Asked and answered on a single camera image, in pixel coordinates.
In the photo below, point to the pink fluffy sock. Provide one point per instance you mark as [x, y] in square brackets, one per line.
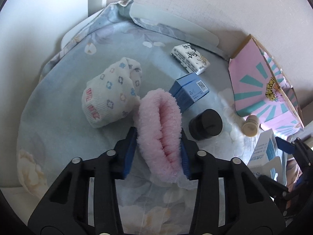
[158, 121]

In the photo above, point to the floral tissue pack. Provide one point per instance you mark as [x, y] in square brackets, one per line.
[190, 59]

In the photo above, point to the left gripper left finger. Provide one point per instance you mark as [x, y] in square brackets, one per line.
[112, 165]

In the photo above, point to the beige cosmetic jar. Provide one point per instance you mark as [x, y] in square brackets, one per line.
[251, 126]

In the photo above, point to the floral blue bedsheet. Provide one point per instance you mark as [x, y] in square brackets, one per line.
[57, 148]

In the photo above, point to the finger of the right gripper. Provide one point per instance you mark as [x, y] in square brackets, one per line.
[285, 146]

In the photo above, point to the black cosmetic jar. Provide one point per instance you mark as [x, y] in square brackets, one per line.
[205, 125]

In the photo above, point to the small blue box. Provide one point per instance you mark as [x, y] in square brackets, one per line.
[187, 90]

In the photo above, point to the white blue carton box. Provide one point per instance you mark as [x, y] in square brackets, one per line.
[266, 159]

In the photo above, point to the white flower-patterned sock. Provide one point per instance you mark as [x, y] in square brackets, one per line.
[113, 94]

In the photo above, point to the pink teal cardboard box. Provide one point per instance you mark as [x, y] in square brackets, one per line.
[261, 88]

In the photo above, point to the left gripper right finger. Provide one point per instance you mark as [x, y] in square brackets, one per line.
[201, 166]

